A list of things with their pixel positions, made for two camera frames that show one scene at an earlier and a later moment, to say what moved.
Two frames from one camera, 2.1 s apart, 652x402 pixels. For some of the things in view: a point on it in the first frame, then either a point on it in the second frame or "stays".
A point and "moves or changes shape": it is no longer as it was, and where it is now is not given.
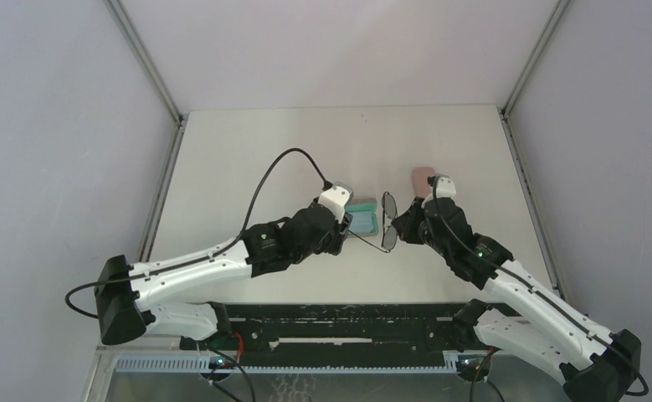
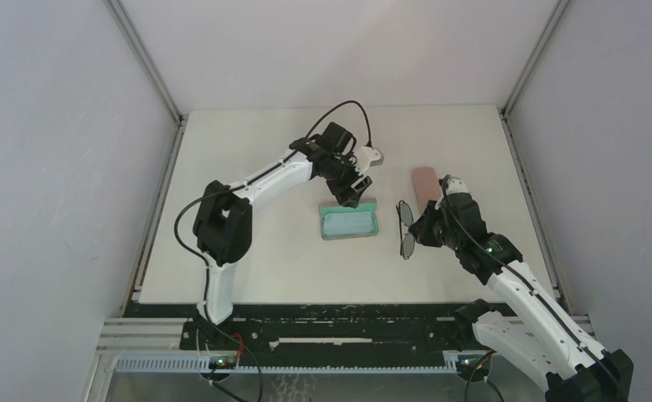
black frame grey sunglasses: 389,234 moves or changes shape
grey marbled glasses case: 364,213 stays
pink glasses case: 419,177 stays
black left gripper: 344,229 → 346,181
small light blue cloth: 361,222 stays
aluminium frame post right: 560,10 stays
